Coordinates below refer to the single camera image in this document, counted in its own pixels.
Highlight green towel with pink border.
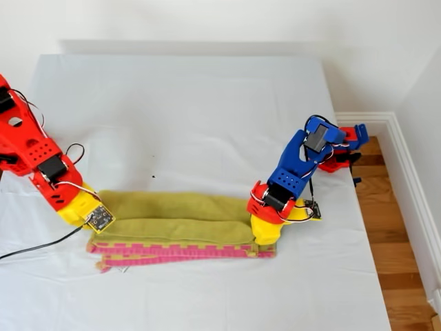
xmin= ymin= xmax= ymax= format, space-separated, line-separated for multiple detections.
xmin=85 ymin=188 xmax=278 ymax=275

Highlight white plastic table cover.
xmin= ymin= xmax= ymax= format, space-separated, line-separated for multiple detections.
xmin=0 ymin=53 xmax=392 ymax=331

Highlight camera board on red arm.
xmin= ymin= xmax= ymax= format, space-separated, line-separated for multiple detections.
xmin=83 ymin=204 xmax=116 ymax=235

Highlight black cable of red arm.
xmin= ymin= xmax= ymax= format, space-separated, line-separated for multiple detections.
xmin=0 ymin=222 xmax=89 ymax=261

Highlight camera board on blue arm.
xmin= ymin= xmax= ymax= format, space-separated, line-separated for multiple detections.
xmin=302 ymin=199 xmax=323 ymax=221

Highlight black cable of blue arm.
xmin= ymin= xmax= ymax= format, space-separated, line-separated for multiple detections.
xmin=309 ymin=161 xmax=316 ymax=205

